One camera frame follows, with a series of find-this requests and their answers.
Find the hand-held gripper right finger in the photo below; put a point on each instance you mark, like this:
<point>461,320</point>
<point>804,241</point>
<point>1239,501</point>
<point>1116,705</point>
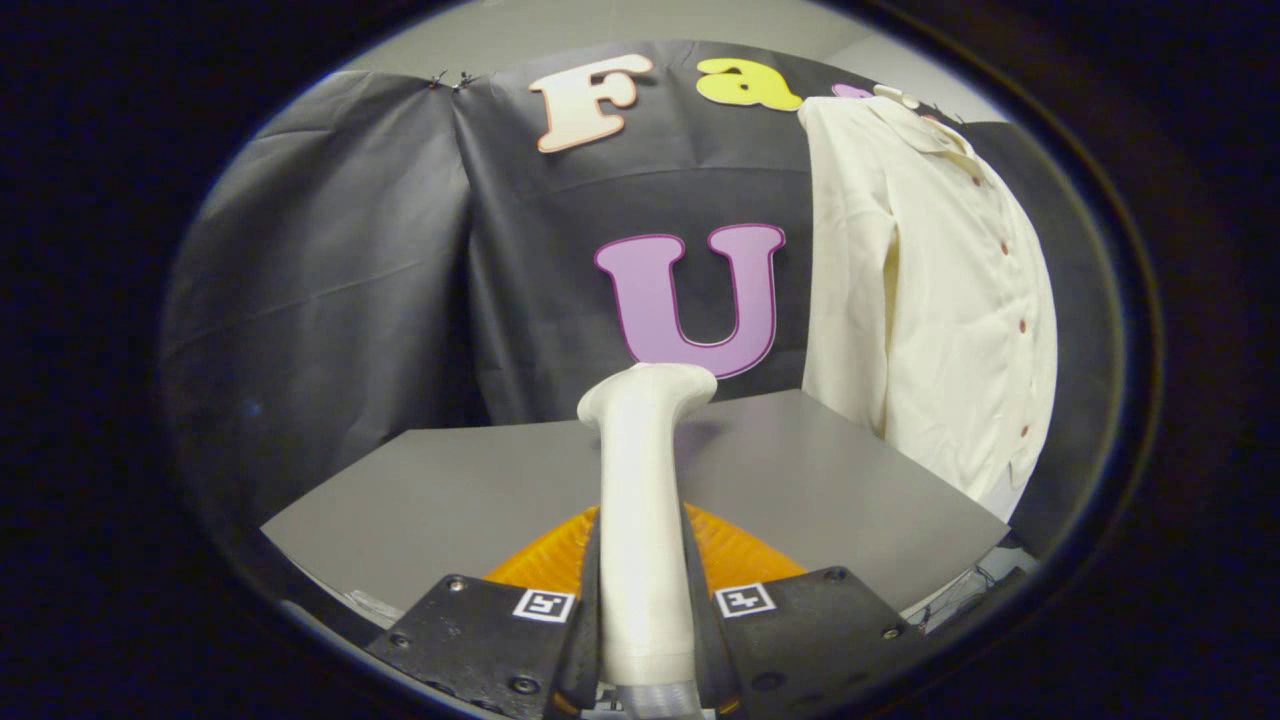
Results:
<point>800,640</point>

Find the white clothes hanger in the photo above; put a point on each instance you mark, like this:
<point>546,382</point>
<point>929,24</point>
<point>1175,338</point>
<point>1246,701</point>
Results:
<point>895,95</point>

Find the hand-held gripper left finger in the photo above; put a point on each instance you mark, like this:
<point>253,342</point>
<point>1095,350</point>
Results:
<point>480,640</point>

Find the pair of black clips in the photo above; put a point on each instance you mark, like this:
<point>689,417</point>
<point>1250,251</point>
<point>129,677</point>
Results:
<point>450,80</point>

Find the cream button-up shirt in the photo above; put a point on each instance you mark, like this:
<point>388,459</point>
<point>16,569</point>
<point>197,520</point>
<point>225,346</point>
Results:
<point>930,300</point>

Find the white hanging cloth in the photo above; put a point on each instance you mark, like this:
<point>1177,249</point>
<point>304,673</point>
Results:
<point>1005,495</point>

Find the grey cabinet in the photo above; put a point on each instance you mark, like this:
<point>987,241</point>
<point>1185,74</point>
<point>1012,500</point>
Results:
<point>450,500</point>

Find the black backdrop cloth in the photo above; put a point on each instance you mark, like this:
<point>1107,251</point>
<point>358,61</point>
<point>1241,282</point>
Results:
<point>350,300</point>

